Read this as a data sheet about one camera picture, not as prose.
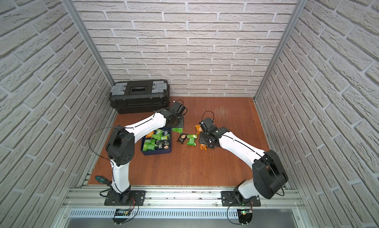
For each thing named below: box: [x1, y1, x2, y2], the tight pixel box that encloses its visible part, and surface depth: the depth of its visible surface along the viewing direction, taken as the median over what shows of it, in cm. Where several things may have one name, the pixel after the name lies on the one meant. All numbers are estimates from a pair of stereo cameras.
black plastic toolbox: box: [109, 79, 170, 114], surface depth 102 cm
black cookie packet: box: [176, 133, 189, 145], surface depth 97 cm
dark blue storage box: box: [140, 126, 172, 156], surface depth 92 cm
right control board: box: [236, 208, 253, 225], surface depth 72 cm
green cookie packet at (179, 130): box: [171, 127, 184, 134], surface depth 93 cm
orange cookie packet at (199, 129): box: [194, 124, 204, 135], surface depth 101 cm
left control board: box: [112, 208, 132, 225], surface depth 72 cm
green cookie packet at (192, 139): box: [186, 134, 198, 147], surface depth 96 cm
